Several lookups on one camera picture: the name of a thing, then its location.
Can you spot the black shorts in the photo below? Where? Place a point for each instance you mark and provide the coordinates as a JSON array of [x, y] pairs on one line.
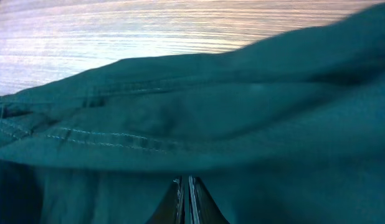
[[290, 129]]

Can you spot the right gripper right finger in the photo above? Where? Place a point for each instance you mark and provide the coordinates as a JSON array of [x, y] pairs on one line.
[[202, 207]]

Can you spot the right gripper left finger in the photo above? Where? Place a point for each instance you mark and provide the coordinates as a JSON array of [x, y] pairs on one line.
[[171, 207]]

